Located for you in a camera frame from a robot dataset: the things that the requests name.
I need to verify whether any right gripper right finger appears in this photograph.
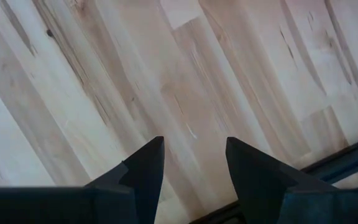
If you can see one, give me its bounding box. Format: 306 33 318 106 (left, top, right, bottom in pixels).
225 136 358 224

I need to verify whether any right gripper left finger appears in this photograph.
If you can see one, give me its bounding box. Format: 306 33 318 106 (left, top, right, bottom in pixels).
0 136 165 224

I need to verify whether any black table frame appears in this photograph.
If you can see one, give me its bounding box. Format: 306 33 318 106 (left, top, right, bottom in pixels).
190 133 358 224

